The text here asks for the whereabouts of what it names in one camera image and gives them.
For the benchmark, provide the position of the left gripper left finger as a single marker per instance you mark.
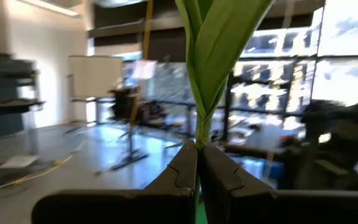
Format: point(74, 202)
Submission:
point(154, 205)

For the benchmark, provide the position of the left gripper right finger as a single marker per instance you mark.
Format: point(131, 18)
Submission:
point(259, 208)

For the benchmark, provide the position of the black artificial tulip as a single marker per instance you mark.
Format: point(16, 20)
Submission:
point(219, 46)

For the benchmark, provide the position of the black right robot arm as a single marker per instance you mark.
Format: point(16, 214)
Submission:
point(346, 130)

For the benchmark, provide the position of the black equipment rack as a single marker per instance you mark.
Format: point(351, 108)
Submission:
point(124, 104)

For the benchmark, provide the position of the white whiteboard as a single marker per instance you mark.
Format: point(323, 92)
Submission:
point(95, 77)

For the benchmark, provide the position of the black cabinet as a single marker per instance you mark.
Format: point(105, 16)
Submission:
point(2, 81)

